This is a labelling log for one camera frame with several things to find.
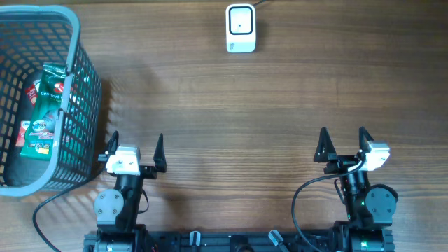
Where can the red Kleenex tissue pack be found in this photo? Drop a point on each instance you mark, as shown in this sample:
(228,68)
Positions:
(20,141)

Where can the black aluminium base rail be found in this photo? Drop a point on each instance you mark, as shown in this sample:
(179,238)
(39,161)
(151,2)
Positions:
(238,241)

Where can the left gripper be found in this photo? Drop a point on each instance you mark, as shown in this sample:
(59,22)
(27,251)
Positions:
(150,172)

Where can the grey plastic mesh basket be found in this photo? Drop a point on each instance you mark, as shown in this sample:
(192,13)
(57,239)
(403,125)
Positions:
(30,37)

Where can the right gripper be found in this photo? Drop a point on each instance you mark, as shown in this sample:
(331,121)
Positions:
(341,162)

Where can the white barcode scanner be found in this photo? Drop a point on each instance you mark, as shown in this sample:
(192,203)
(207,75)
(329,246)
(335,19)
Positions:
(240,21)

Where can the green 3M gloves package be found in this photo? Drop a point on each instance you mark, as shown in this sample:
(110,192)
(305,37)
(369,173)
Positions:
(39,136)

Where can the red snack stick packet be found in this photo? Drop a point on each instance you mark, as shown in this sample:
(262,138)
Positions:
(32,91)

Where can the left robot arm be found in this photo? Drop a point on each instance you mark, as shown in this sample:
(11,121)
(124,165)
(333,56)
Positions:
(117,209)

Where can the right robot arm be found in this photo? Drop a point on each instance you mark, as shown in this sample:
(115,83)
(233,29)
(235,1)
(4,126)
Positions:
(369,208)

